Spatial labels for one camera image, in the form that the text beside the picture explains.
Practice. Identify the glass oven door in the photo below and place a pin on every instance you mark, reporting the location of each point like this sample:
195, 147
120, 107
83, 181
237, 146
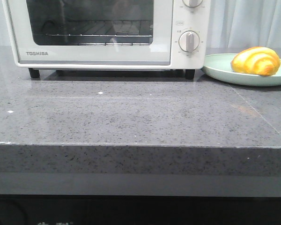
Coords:
24, 18

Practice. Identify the golden bread roll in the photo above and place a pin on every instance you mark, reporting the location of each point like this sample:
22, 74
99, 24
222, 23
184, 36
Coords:
257, 61

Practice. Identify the white Toshiba toaster oven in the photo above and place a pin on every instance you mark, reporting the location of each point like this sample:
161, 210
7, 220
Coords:
183, 19

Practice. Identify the lower grey timer knob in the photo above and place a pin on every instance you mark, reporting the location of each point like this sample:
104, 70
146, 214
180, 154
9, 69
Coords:
189, 41

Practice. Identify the light green plate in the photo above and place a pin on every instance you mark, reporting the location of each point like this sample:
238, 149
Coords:
218, 67

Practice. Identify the upper grey temperature knob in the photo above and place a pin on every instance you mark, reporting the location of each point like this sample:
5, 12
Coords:
192, 3

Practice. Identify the metal oven wire rack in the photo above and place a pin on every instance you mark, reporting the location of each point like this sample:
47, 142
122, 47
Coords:
135, 32

